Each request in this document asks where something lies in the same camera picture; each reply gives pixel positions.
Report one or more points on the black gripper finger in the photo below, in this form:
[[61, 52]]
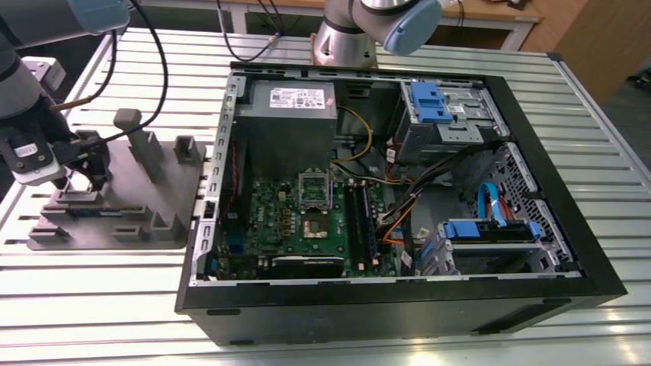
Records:
[[68, 171], [98, 167]]

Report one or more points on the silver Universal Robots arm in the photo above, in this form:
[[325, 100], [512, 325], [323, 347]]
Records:
[[345, 45]]

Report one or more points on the grey parts rack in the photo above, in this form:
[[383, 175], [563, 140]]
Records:
[[137, 198]]

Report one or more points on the RAM stick with gold contacts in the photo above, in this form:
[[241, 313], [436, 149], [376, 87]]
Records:
[[93, 211]]

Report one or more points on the green motherboard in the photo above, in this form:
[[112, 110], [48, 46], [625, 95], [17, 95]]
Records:
[[275, 213]]

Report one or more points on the grey power supply unit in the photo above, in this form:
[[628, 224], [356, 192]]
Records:
[[284, 133]]

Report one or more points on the black graphics card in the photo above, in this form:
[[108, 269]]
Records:
[[304, 267]]

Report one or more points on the black RAM slot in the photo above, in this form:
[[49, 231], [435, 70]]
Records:
[[361, 225], [348, 225]]

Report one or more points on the RAM slot with white clips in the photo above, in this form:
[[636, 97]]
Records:
[[355, 225]]

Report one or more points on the black PC case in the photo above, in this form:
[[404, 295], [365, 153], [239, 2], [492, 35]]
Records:
[[356, 316]]

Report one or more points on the blue plastic drive latch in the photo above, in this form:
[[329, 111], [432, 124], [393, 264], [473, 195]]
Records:
[[424, 103]]

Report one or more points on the metal drive cage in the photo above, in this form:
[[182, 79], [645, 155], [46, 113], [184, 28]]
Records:
[[457, 133]]

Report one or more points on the hard disk in blue carrier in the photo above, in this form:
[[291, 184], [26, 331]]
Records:
[[463, 230]]

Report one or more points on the metal disk bay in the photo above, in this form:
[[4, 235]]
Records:
[[500, 248]]

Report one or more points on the wooden desk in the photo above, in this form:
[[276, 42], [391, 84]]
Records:
[[508, 11]]

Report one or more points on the wooden cabinet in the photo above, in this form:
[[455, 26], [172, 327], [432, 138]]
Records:
[[609, 38]]

